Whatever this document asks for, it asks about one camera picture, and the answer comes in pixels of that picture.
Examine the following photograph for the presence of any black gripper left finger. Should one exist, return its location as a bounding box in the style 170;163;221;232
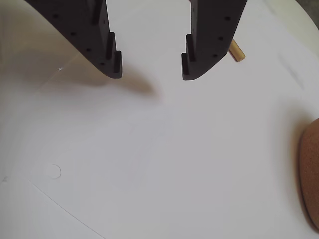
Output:
24;0;123;80

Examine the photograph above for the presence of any round cork pen holder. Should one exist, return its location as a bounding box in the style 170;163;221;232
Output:
298;118;319;231

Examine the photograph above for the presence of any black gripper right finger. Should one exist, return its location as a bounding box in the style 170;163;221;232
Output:
181;0;247;81

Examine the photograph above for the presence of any wooden stick pen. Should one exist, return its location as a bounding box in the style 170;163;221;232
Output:
227;39;246;63

